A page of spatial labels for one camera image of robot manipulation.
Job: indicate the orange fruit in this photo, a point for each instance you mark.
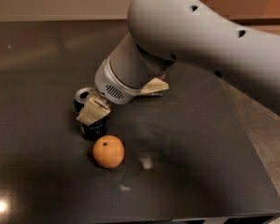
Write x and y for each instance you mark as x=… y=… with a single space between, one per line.
x=108 y=151

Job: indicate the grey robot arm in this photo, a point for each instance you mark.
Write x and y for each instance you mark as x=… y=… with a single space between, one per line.
x=165 y=32

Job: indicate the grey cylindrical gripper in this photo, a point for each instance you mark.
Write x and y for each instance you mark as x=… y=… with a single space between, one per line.
x=112 y=89

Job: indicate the brown cream chip bag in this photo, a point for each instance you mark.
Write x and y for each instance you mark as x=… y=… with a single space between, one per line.
x=155 y=87

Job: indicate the blue pepsi can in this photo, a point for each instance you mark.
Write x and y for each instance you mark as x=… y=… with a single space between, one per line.
x=90 y=114

